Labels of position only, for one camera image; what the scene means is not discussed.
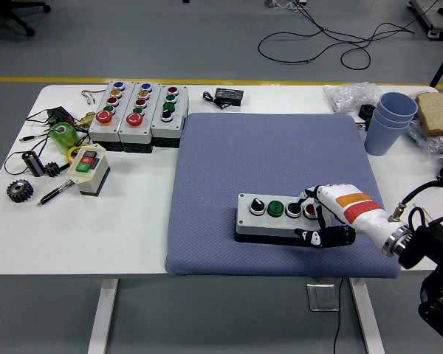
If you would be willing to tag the black cylinder capacitor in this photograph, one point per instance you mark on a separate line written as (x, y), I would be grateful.
(33, 163)

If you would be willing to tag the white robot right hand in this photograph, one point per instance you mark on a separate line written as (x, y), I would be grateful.
(358, 210)

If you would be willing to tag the small black gear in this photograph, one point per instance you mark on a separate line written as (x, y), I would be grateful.
(52, 169)

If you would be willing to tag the black digital meter module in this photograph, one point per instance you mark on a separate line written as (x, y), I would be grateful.
(228, 96)

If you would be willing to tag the grey four-button control box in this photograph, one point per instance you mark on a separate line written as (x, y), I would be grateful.
(266, 225)
(166, 127)

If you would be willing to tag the translucent green roll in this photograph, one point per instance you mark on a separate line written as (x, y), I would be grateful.
(64, 138)

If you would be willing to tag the aluminium frame stand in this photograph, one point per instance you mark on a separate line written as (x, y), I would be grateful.
(433, 22)

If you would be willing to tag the cream red-green switch box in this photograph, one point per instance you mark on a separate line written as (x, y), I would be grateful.
(92, 173)

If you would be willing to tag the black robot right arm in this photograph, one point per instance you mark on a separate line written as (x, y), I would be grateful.
(439, 239)

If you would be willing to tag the black round part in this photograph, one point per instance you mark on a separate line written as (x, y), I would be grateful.
(366, 111)

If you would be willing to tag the bread slice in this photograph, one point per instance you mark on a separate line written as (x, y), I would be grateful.
(439, 112)

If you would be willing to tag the blue-grey quilted mat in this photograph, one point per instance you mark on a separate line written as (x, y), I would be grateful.
(236, 155)

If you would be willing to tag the blue plastic cup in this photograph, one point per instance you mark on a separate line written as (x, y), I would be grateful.
(397, 103)
(391, 123)
(382, 142)

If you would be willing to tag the black pen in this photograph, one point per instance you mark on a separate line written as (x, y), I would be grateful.
(55, 193)

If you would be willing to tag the white table leg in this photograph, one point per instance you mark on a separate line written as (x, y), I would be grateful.
(103, 313)
(367, 317)

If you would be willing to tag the clear bubble wrap bag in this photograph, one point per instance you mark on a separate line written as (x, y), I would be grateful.
(350, 96)

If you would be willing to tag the large steel gear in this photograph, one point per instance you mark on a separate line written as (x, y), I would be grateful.
(20, 191)

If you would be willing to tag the black office chair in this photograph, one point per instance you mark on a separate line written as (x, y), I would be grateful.
(7, 14)

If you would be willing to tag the metal floor socket plate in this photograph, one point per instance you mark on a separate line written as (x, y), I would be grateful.
(322, 296)

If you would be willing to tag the grey emergency-stop button box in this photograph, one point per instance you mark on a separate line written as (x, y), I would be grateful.
(133, 132)
(102, 129)

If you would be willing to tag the brass fitting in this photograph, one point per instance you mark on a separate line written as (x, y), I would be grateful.
(85, 119)

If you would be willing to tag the black power adapter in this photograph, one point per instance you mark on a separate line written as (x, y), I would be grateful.
(59, 115)

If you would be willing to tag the clear plastic bag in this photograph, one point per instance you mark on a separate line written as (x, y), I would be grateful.
(433, 142)

